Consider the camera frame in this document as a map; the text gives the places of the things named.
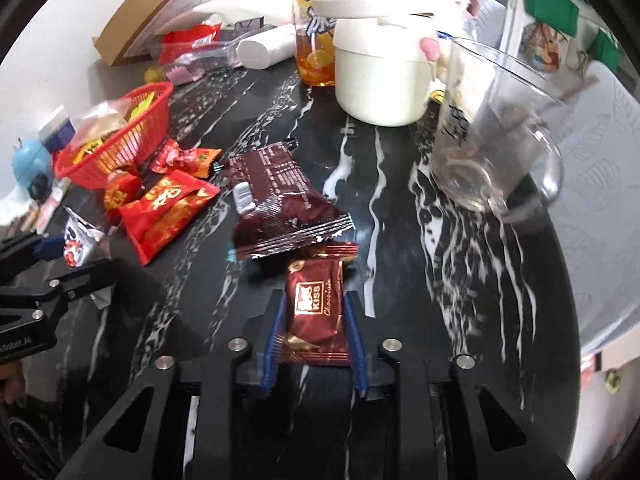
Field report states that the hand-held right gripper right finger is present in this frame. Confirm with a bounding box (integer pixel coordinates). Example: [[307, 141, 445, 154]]
[[342, 292, 576, 480]]

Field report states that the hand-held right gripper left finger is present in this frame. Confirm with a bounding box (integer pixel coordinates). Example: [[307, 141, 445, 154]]
[[55, 290, 288, 480]]

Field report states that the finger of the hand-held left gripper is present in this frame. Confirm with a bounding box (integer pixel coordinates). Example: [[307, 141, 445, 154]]
[[47, 259, 121, 311], [0, 232, 66, 281]]

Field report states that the black and white snack packet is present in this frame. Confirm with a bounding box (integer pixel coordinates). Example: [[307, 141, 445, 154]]
[[62, 207, 106, 267]]

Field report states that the red Kiss chocolate packet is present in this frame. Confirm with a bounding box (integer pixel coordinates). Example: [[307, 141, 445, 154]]
[[280, 242, 358, 367]]

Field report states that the large red snack packet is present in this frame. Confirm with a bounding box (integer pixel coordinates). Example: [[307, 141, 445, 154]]
[[119, 170, 221, 267]]

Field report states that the yellow snack packet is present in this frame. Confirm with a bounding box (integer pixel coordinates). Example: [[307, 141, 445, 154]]
[[70, 140, 106, 163]]

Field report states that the clear brownish snack packet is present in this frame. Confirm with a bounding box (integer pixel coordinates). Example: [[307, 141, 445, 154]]
[[70, 100, 132, 136]]

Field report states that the red plastic basket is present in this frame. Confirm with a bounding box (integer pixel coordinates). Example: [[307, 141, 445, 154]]
[[52, 81, 174, 191]]

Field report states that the large brown chocolate packet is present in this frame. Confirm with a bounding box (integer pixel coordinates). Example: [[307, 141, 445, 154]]
[[220, 139, 355, 261]]

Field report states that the orange-red snack packet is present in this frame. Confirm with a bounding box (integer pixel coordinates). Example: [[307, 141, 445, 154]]
[[150, 140, 223, 178]]

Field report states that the person's left hand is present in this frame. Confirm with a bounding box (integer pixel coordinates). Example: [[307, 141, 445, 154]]
[[0, 362, 26, 403]]

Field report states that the white tissue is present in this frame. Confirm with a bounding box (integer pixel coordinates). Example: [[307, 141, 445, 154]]
[[0, 190, 31, 226]]

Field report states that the dark blue white-lidded jar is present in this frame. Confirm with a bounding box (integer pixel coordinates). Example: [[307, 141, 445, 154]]
[[37, 105, 78, 153]]

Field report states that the pink small packet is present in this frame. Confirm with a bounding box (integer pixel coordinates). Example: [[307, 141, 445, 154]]
[[165, 66, 203, 85]]

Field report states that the cardboard box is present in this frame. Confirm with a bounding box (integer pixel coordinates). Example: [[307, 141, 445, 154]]
[[92, 0, 221, 67]]

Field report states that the glass mug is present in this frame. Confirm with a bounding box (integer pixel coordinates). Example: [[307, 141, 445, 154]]
[[430, 37, 566, 223]]

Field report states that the red packet with white label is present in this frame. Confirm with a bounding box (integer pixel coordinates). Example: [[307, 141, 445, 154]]
[[162, 22, 222, 48]]

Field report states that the cream lidded food jar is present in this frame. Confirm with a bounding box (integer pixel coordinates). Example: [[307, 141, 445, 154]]
[[310, 0, 453, 127]]

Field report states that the grey patterned chair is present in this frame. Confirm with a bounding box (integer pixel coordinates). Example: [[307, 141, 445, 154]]
[[500, 65, 640, 361]]

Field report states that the white cylinder container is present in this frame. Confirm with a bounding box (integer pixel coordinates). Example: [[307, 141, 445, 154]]
[[235, 25, 297, 70]]

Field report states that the iced tea bottle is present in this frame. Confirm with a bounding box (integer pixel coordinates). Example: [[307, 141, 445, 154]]
[[292, 0, 351, 87]]

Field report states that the white tray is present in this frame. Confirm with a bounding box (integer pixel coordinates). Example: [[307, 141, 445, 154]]
[[192, 0, 296, 28]]

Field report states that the cartoon print bag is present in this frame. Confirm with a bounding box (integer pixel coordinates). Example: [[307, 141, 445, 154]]
[[520, 22, 571, 73]]

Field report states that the white plastic bag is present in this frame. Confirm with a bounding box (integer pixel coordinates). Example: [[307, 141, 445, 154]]
[[440, 0, 501, 28]]

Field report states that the green tote bag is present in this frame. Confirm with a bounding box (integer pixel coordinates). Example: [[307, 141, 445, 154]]
[[585, 27, 626, 76], [520, 0, 581, 36]]

